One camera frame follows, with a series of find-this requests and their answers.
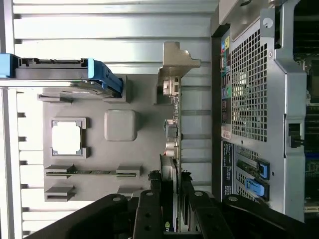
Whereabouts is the RAM stick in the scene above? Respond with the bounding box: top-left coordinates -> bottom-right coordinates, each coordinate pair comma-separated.
45,170 -> 139,175

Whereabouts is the black label sticker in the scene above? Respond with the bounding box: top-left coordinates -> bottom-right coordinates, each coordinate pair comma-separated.
221,139 -> 234,198

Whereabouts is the CPU chip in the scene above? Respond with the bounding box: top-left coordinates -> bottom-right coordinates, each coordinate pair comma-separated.
51,121 -> 83,155

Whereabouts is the blue expansion slot latch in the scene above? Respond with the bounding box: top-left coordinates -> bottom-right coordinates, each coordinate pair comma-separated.
245,177 -> 271,202
256,159 -> 271,180

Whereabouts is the disk drive in blue caddy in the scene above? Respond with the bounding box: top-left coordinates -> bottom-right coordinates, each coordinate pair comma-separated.
0,52 -> 125,98

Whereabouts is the grey parts rack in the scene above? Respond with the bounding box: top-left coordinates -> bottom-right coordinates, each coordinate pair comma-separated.
37,72 -> 165,203

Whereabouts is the motherboard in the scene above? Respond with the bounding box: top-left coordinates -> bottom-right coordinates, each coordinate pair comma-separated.
291,0 -> 319,215

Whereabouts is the silver PC case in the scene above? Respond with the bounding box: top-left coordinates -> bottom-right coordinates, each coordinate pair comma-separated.
210,0 -> 319,224

